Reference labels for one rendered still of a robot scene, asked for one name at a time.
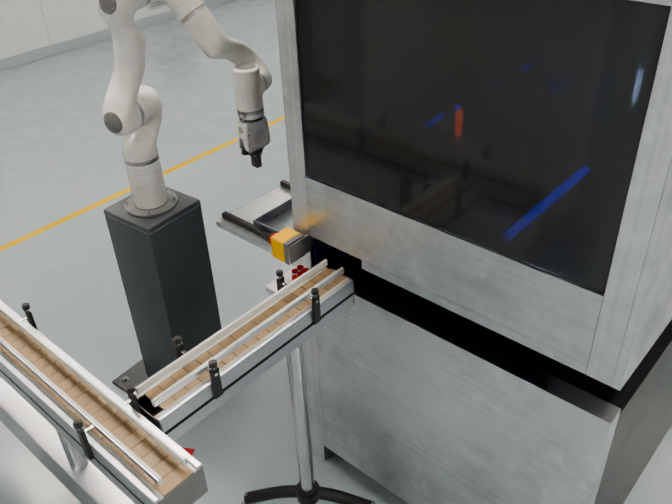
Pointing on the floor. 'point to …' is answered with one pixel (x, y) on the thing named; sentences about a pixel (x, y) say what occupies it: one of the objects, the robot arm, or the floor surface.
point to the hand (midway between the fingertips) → (256, 160)
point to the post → (292, 91)
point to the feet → (303, 495)
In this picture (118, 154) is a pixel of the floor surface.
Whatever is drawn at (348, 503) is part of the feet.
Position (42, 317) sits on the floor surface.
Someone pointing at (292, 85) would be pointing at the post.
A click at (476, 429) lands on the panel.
